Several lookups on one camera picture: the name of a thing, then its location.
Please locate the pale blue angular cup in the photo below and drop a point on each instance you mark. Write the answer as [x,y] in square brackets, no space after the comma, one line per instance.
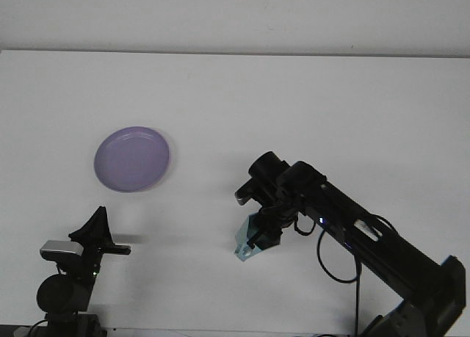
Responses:
[244,234]

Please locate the pale purple round plate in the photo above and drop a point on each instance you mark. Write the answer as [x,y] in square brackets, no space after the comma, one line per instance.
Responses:
[132,161]

